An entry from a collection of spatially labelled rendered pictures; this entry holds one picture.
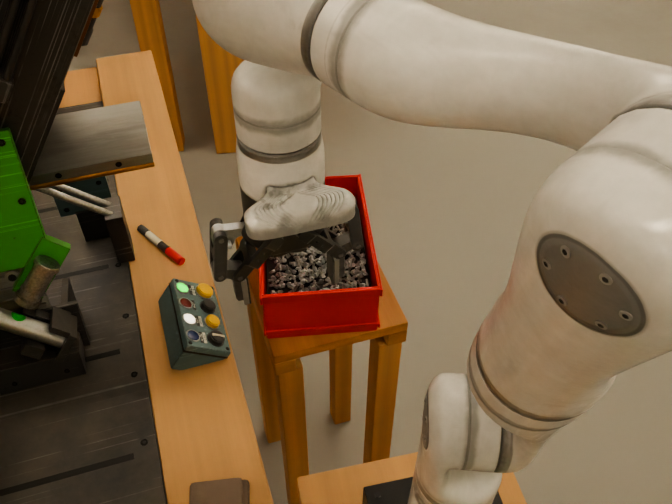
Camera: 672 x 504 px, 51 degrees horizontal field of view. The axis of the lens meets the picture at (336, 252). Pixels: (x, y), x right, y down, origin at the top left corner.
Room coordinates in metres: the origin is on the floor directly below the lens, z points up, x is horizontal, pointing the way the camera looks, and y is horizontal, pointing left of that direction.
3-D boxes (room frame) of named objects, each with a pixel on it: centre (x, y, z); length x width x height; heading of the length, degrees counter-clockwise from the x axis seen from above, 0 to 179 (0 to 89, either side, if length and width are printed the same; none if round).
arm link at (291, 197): (0.46, 0.04, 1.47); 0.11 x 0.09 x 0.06; 18
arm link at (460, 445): (0.37, -0.13, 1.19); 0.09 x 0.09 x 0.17; 86
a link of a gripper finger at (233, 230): (0.46, 0.09, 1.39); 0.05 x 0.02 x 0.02; 108
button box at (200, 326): (0.73, 0.24, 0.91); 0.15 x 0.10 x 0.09; 18
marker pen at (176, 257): (0.93, 0.33, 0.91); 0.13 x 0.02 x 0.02; 46
